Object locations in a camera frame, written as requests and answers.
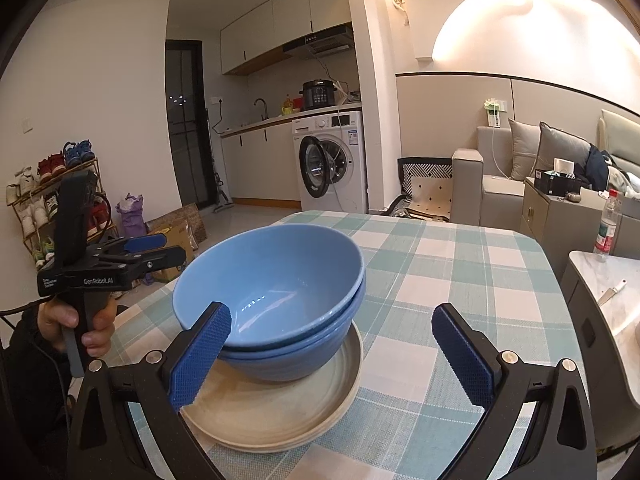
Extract dark glass door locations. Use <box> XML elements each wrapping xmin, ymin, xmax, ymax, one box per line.
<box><xmin>165</xmin><ymin>39</ymin><xmax>211</xmax><ymax>208</ymax></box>

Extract kitchen knife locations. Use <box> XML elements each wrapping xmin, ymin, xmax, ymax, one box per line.
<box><xmin>597</xmin><ymin>280</ymin><xmax>627</xmax><ymax>306</ymax></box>

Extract person's left forearm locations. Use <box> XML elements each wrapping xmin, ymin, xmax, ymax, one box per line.
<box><xmin>0</xmin><ymin>305</ymin><xmax>76</xmax><ymax>480</ymax></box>

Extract black pressure cooker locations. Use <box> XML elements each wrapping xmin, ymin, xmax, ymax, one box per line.
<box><xmin>301</xmin><ymin>79</ymin><xmax>335</xmax><ymax>111</ymax></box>

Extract cardboard box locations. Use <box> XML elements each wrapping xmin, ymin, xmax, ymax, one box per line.
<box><xmin>142</xmin><ymin>227</ymin><xmax>197</xmax><ymax>283</ymax></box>

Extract grey sofa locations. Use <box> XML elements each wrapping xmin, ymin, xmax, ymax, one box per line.
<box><xmin>451</xmin><ymin>125</ymin><xmax>531</xmax><ymax>228</ymax></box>

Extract group of assorted shoes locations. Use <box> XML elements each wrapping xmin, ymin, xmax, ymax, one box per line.
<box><xmin>6</xmin><ymin>140</ymin><xmax>113</xmax><ymax>266</ymax></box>

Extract brown patterned board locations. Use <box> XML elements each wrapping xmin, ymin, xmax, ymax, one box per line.
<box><xmin>146</xmin><ymin>202</ymin><xmax>207</xmax><ymax>253</ymax></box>

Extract marble side table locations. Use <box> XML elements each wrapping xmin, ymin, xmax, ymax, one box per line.
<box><xmin>560</xmin><ymin>250</ymin><xmax>640</xmax><ymax>453</ymax></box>

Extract white washing machine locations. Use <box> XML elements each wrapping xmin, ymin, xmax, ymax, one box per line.
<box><xmin>292</xmin><ymin>110</ymin><xmax>368</xmax><ymax>214</ymax></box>

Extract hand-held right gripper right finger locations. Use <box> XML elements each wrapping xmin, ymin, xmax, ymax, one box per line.
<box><xmin>431</xmin><ymin>303</ymin><xmax>598</xmax><ymax>480</ymax></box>

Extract wall socket with green charger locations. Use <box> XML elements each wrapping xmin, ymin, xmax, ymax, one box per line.
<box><xmin>483</xmin><ymin>97</ymin><xmax>510</xmax><ymax>128</ymax></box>

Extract plastic water bottle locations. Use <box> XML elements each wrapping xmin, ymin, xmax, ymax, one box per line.
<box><xmin>593</xmin><ymin>189</ymin><xmax>622</xmax><ymax>258</ymax></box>

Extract black box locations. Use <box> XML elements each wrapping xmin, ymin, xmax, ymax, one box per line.
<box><xmin>533</xmin><ymin>169</ymin><xmax>583</xmax><ymax>197</ymax></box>

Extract beige side cabinet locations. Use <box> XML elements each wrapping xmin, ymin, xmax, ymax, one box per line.
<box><xmin>520</xmin><ymin>176</ymin><xmax>626</xmax><ymax>261</ymax></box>

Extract padded bed headboard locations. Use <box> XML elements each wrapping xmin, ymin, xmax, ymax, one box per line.
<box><xmin>599</xmin><ymin>108</ymin><xmax>640</xmax><ymax>161</ymax></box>

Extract dark blue jacket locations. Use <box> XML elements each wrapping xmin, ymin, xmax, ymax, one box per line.
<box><xmin>585</xmin><ymin>144</ymin><xmax>613</xmax><ymax>191</ymax></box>

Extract purple bag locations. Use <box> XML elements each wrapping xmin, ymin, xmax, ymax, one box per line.
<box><xmin>116</xmin><ymin>192</ymin><xmax>147</xmax><ymax>238</ymax></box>

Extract white upper kitchen cabinets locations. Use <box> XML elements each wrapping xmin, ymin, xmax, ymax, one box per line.
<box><xmin>220</xmin><ymin>0</ymin><xmax>353</xmax><ymax>76</ymax></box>

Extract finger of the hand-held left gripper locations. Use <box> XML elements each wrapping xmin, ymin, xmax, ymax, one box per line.
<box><xmin>87</xmin><ymin>232</ymin><xmax>167</xmax><ymax>261</ymax></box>
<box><xmin>97</xmin><ymin>246</ymin><xmax>187</xmax><ymax>281</ymax></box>

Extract person's left hand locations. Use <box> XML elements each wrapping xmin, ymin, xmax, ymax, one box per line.
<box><xmin>39</xmin><ymin>300</ymin><xmax>118</xmax><ymax>358</ymax></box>

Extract lower kitchen cabinets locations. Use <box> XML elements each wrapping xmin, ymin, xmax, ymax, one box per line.
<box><xmin>220</xmin><ymin>117</ymin><xmax>301</xmax><ymax>207</ymax></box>

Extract checked tablecloth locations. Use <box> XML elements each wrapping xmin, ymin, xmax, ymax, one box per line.
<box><xmin>75</xmin><ymin>210</ymin><xmax>566</xmax><ymax>480</ymax></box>

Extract light blue bowl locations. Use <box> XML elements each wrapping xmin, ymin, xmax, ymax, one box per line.
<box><xmin>172</xmin><ymin>224</ymin><xmax>367</xmax><ymax>352</ymax></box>

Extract wooden shoe rack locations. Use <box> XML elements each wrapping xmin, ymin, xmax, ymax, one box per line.
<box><xmin>6</xmin><ymin>140</ymin><xmax>121</xmax><ymax>268</ymax></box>

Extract light grey cushion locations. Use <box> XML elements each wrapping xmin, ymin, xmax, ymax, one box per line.
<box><xmin>507</xmin><ymin>118</ymin><xmax>543</xmax><ymax>181</ymax></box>

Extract dark grey cushion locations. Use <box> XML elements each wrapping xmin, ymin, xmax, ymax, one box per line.
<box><xmin>532</xmin><ymin>121</ymin><xmax>593</xmax><ymax>178</ymax></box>

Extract range hood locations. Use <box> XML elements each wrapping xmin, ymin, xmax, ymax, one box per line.
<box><xmin>282</xmin><ymin>25</ymin><xmax>353</xmax><ymax>58</ymax></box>

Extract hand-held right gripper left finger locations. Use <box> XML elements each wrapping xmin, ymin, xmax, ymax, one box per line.
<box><xmin>66</xmin><ymin>301</ymin><xmax>233</xmax><ymax>480</ymax></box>

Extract upright vacuum cleaner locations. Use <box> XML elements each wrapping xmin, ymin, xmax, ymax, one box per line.
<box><xmin>205</xmin><ymin>170</ymin><xmax>234</xmax><ymax>212</ymax></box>

